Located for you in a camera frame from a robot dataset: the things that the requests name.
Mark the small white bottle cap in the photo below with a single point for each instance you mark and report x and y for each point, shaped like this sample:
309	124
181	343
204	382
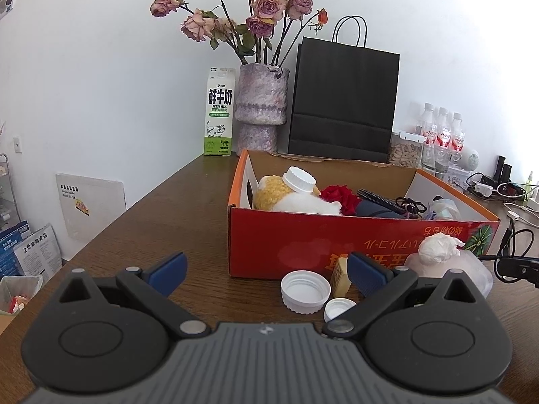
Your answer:
337	308

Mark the black paper bag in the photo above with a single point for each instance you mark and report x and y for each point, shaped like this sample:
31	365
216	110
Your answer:
343	101

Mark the dark blue pouch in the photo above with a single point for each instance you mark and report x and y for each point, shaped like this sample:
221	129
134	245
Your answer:
374	211

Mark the black ribbed object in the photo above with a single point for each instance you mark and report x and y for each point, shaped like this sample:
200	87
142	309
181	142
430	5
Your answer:
379	200

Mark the white wall socket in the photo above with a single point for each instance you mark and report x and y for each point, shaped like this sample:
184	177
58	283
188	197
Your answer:
17	144

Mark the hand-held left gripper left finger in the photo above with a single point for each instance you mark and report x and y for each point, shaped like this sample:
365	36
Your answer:
170	271

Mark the white and green milk carton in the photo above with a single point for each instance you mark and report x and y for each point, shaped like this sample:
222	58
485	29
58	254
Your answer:
220	113

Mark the bunch of dried roses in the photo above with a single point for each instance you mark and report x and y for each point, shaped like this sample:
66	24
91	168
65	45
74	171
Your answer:
263	8

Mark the white pet food bag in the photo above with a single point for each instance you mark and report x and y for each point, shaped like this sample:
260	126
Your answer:
38	254

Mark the clear container of seeds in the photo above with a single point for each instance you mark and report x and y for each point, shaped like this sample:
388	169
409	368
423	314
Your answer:
404	153

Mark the blue pet food bag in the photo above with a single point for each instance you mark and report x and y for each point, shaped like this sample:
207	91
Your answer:
10	244

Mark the translucent plastic container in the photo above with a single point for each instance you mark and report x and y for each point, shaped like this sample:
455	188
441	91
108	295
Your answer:
473	273

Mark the large white ribbed lid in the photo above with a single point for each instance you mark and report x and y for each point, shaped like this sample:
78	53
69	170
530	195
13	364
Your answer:
306	288

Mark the small white plastic bottle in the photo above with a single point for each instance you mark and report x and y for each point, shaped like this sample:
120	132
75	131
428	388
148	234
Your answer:
300	180

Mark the white plug charger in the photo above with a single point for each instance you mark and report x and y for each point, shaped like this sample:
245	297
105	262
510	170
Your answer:
484	190

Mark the red artificial flower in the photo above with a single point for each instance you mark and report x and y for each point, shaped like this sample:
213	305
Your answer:
339	197

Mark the yellow and white plush toy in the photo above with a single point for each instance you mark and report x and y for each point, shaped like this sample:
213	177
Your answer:
273	195

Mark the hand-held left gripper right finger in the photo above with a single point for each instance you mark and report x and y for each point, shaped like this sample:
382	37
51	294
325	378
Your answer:
366	273

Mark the white round speaker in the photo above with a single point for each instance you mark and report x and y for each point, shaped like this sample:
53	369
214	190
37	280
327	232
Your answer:
471	160

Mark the crumpled white tissue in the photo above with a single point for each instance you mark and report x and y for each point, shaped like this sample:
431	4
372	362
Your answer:
438	248

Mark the clear drinking glass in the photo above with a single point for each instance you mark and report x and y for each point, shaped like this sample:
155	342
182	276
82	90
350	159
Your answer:
436	162

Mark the small spray bottle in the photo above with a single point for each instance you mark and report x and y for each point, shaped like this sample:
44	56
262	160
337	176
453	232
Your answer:
530	183

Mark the clear plastic tub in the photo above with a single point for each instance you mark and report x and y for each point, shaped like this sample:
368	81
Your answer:
19	292

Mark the black upright device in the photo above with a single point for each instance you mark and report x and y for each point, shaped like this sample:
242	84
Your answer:
503	168

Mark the pale yellow block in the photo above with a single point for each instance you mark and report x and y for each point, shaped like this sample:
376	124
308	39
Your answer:
339	277

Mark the purple mottled vase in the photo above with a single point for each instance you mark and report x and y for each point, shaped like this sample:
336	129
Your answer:
261	101

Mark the clear plastic bag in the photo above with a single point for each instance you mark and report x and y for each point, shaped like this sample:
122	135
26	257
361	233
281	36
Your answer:
444	209

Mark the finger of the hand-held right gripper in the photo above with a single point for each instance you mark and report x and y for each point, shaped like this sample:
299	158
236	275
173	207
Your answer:
520	271

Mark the white panel with sticker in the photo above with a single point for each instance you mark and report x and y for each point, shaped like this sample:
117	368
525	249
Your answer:
90	206

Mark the red and orange cardboard box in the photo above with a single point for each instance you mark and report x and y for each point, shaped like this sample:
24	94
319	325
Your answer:
294	240

